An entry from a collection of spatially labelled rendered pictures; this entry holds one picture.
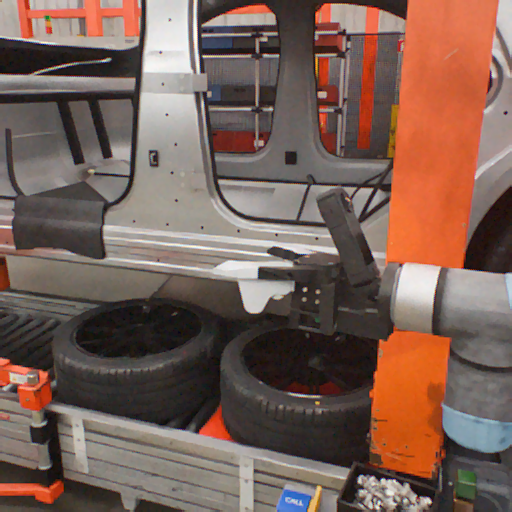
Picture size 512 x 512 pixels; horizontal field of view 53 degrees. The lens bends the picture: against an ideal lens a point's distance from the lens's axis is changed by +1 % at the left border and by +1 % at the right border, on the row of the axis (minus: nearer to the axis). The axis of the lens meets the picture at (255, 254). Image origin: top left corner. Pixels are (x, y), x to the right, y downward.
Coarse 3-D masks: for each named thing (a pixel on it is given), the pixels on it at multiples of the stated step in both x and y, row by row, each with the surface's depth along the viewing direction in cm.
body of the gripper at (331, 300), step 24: (312, 264) 58; (336, 264) 59; (312, 288) 60; (336, 288) 58; (360, 288) 58; (384, 288) 55; (312, 312) 59; (336, 312) 59; (360, 312) 59; (384, 312) 56; (384, 336) 58
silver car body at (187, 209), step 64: (0, 0) 200; (192, 0) 172; (256, 0) 314; (320, 0) 304; (384, 0) 290; (0, 64) 349; (64, 64) 374; (128, 64) 364; (192, 64) 174; (0, 128) 241; (64, 128) 281; (128, 128) 339; (192, 128) 179; (320, 128) 341; (0, 192) 234; (64, 192) 262; (128, 192) 198; (192, 192) 185; (256, 192) 263; (320, 192) 255; (384, 192) 331; (64, 256) 213; (128, 256) 203; (192, 256) 192; (256, 256) 182; (384, 256) 168
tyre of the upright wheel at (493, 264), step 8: (504, 216) 169; (504, 224) 164; (496, 232) 167; (504, 232) 159; (488, 240) 172; (496, 240) 162; (504, 240) 154; (488, 248) 168; (496, 248) 157; (504, 248) 154; (488, 256) 163; (496, 256) 156; (504, 256) 154; (480, 264) 175; (488, 264) 159; (496, 264) 156; (504, 264) 155; (488, 272) 159; (496, 272) 156; (504, 272) 155
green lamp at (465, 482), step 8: (456, 472) 110; (464, 472) 110; (456, 480) 109; (464, 480) 108; (472, 480) 108; (456, 488) 108; (464, 488) 108; (472, 488) 107; (464, 496) 108; (472, 496) 108
